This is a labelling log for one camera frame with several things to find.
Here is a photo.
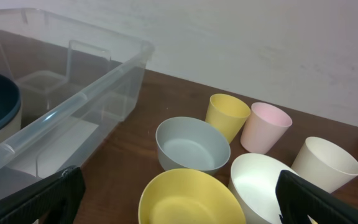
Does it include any yellow cup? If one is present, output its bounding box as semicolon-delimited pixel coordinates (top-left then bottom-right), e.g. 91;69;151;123
205;93;250;143

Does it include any pink cup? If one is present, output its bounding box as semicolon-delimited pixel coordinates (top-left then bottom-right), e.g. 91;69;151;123
241;102;293;154

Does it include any yellow small bowl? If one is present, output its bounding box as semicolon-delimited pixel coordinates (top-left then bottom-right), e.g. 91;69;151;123
138;169;246;224

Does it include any white small bowl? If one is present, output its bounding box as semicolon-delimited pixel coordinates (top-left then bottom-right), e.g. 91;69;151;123
228;153;305;223

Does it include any white label in bin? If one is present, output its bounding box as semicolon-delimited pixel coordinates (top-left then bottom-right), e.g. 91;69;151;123
8;117;99;178

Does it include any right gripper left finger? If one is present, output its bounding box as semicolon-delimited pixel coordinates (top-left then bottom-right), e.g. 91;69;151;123
0;166;86;223

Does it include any cream large bowl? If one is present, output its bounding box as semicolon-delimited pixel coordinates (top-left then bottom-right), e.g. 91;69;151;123
0;104;23;156

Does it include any cream cup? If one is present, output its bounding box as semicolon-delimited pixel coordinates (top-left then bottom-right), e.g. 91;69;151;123
291;136;358;193

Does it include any grey small bowl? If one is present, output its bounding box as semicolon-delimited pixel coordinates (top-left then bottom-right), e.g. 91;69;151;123
155;116;231;175

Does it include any clear plastic storage bin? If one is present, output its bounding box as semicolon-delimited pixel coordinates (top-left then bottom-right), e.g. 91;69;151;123
0;8;154;199

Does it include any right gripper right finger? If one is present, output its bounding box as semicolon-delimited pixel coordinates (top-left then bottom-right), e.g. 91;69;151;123
275;170;358;224

